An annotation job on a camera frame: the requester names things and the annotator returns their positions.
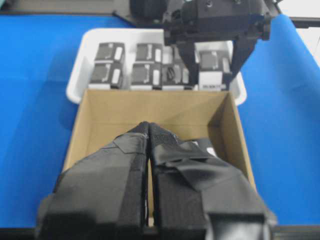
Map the white plastic tray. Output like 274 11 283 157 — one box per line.
66 28 247 106

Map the black Dynamixel box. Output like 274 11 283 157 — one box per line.
130 62 162 91
191 137 217 157
94 42 126 64
198 50 233 92
135 43 163 64
161 63 194 91
88 62 124 90

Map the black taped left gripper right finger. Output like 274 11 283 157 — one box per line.
149 123 277 240

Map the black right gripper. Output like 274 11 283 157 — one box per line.
163 0 272 85

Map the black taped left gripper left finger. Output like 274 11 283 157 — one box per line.
35 122 149 240

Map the brown cardboard box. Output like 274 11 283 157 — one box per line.
62 90 256 190

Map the black aluminium frame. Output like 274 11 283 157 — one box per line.
0 0 320 29

